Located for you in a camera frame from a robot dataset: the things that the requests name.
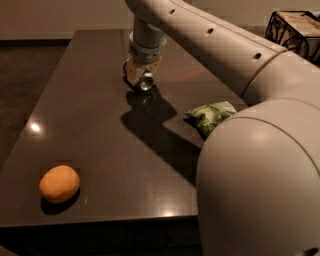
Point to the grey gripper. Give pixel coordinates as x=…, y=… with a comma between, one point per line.
x=145, y=52

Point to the blue pepsi can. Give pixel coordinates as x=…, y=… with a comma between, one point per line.
x=145, y=83

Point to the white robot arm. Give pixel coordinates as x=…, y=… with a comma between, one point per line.
x=258, y=182

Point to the green chip bag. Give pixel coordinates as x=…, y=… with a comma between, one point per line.
x=207, y=117

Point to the orange fruit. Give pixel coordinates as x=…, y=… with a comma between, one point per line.
x=59, y=184

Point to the black wire basket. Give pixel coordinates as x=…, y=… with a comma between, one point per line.
x=298, y=31

